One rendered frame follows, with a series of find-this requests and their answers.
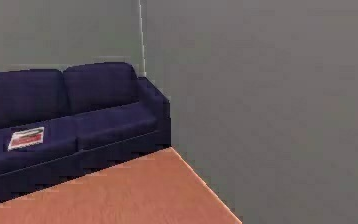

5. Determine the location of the dark blue sofa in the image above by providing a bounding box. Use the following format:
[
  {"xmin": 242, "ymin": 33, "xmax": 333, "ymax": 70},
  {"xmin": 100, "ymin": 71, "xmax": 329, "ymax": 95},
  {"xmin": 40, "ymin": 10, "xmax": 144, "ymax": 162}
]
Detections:
[{"xmin": 0, "ymin": 61, "xmax": 172, "ymax": 208}]

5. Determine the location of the red and white book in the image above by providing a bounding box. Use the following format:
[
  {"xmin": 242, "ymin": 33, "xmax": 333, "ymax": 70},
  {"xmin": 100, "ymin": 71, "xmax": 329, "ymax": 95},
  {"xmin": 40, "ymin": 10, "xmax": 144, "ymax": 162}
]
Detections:
[{"xmin": 7, "ymin": 126, "xmax": 45, "ymax": 152}]

